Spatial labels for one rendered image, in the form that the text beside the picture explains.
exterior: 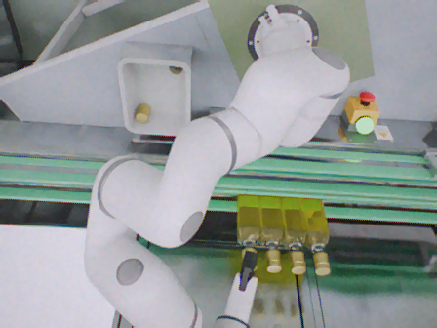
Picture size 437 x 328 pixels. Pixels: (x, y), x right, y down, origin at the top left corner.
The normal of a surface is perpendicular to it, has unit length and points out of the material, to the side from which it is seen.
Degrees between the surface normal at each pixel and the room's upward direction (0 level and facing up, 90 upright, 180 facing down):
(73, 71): 0
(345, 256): 89
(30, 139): 90
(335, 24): 2
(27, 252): 90
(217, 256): 89
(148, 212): 61
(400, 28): 0
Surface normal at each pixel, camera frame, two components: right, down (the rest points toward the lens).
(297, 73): 0.37, -0.56
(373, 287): 0.06, -0.73
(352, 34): -0.04, 0.69
